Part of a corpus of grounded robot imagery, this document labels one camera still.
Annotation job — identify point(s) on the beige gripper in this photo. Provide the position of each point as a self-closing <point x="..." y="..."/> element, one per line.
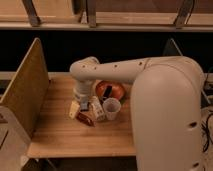
<point x="83" y="90"/>

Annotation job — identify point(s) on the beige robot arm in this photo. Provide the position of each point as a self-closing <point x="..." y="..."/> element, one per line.
<point x="165" y="104"/>

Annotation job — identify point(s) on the white patterned box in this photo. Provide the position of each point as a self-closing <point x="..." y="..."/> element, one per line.
<point x="97" y="109"/>

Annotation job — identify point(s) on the white paper cup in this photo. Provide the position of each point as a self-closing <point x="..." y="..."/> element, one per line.
<point x="111" y="107"/>

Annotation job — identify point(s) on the orange bowl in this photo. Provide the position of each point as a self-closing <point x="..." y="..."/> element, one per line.
<point x="108" y="89"/>

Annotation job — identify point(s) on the left wooden side panel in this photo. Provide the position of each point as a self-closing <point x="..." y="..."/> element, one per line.
<point x="23" y="98"/>

